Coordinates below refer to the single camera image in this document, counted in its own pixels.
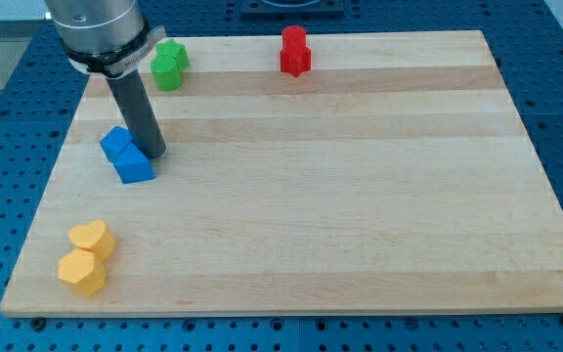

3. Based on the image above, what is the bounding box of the blue pentagon block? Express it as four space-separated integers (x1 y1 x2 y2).
113 143 155 184

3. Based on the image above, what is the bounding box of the yellow hexagon block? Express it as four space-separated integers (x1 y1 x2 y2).
58 248 107 296

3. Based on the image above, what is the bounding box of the green cylinder block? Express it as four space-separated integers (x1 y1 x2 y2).
150 56 182 91

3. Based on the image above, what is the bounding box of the red cylinder block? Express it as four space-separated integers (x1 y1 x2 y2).
281 25 307 51

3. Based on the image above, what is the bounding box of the wooden board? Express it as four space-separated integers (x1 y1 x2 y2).
0 30 563 318

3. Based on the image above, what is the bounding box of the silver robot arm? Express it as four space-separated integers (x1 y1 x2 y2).
45 0 166 79

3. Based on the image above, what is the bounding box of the blue cube block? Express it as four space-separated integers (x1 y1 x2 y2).
100 126 133 163

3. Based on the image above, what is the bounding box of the red star block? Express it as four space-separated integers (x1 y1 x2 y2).
280 47 312 77

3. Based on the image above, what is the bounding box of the yellow heart block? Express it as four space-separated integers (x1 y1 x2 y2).
68 219 116 261

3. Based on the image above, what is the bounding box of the green star block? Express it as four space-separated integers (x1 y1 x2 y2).
155 39 190 71

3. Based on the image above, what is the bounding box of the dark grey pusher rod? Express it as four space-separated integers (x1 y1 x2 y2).
108 70 166 159

